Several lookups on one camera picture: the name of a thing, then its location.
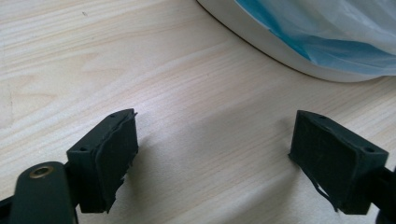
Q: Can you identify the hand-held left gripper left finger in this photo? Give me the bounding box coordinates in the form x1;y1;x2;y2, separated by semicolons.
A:
65;107;140;215

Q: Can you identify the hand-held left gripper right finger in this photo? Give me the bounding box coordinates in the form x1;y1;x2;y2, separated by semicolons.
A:
288;109;390;216

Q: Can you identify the white pedal trash can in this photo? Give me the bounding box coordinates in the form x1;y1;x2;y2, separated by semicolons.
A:
195;0;396;84

